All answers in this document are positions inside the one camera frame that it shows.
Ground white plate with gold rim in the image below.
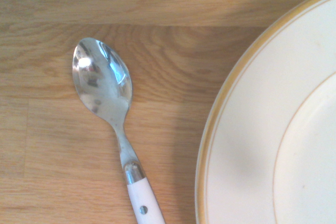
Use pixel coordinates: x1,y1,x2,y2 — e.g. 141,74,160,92
194,0,336,224

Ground white-handled metal spoon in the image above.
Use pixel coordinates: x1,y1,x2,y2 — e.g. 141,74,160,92
72,37,166,224

